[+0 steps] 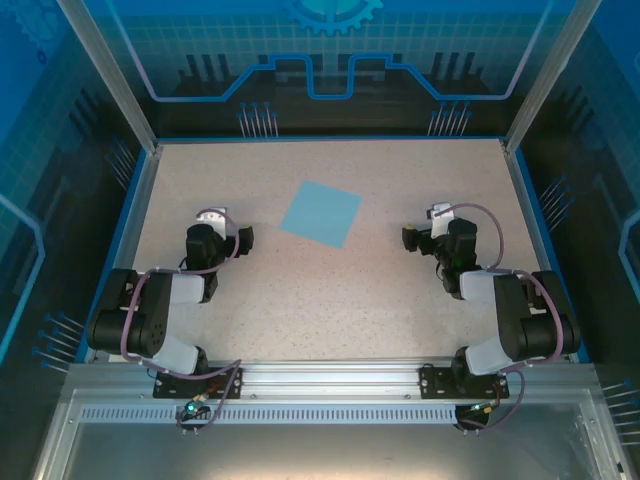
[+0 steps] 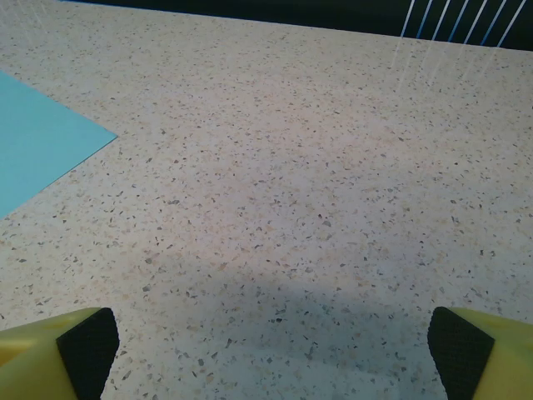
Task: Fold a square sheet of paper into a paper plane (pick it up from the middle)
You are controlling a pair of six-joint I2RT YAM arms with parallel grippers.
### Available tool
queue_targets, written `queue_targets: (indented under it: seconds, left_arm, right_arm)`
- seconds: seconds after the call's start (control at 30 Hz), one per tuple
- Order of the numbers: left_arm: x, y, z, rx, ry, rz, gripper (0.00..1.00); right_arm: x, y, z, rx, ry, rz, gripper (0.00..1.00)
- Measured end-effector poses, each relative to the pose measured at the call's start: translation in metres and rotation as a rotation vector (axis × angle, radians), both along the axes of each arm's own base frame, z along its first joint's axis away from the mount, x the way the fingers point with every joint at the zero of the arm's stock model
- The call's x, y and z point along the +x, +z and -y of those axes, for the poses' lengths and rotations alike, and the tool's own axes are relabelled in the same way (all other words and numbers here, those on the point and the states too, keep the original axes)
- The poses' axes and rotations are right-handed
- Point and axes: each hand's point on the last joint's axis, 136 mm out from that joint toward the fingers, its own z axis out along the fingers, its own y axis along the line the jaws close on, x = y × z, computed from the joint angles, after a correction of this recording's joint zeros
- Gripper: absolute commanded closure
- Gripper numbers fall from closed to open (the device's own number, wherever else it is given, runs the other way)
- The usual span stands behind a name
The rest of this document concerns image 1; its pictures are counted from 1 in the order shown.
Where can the aluminium frame post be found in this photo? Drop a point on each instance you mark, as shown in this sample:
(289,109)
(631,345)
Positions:
(114,75)
(541,75)

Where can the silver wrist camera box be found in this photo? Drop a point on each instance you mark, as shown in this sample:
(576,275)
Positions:
(441,210)
(215,216)

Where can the light blue cloth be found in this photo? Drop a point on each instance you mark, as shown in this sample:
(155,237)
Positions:
(320,214)

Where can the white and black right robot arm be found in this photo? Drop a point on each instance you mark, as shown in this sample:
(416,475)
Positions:
(510,310)

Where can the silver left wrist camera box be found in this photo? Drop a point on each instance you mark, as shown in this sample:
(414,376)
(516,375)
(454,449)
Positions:
(215,216)

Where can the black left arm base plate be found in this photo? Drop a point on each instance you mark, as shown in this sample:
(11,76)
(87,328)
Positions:
(165,387)

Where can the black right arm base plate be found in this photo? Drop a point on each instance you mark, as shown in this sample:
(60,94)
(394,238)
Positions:
(432,382)

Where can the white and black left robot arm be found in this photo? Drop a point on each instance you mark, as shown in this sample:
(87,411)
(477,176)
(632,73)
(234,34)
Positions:
(185,290)

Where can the brushed metal panel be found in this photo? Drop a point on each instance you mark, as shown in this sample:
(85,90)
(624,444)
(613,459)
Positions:
(325,452)

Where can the aluminium mounting beam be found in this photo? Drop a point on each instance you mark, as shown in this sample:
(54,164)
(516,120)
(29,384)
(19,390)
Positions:
(330,377)

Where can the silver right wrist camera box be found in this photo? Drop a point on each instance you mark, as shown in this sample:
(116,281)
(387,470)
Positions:
(441,210)

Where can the connector with green light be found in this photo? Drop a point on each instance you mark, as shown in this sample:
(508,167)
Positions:
(482,409)
(192,409)

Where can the aluminium side rail blue edge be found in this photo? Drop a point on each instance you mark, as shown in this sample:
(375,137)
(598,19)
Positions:
(528,200)
(140,200)

